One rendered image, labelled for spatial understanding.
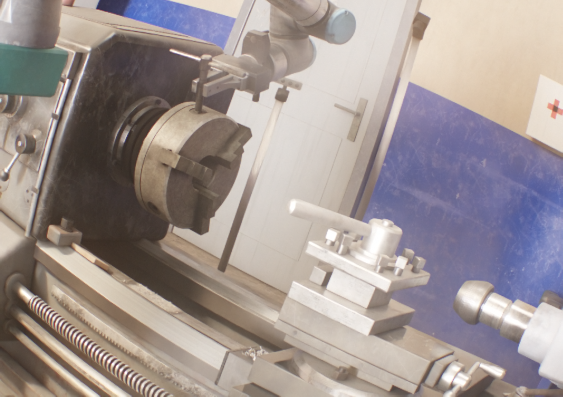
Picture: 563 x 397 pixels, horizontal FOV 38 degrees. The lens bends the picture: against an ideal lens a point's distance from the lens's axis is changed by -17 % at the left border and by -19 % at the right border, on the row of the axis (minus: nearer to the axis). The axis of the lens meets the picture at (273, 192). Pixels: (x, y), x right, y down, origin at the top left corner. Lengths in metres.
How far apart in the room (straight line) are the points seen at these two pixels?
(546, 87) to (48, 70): 3.84
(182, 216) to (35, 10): 1.09
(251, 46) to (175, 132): 0.27
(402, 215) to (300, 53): 2.99
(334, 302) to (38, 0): 0.78
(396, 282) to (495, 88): 3.47
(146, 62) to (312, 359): 0.81
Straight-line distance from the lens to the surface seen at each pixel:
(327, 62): 5.27
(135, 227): 2.24
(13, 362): 2.19
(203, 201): 2.02
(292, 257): 5.33
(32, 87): 1.04
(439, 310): 5.00
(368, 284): 1.48
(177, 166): 1.89
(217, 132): 1.99
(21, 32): 1.00
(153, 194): 1.95
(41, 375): 2.13
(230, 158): 2.00
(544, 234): 4.77
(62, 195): 2.00
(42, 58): 1.03
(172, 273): 2.20
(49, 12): 1.03
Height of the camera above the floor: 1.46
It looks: 10 degrees down
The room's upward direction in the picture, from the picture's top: 19 degrees clockwise
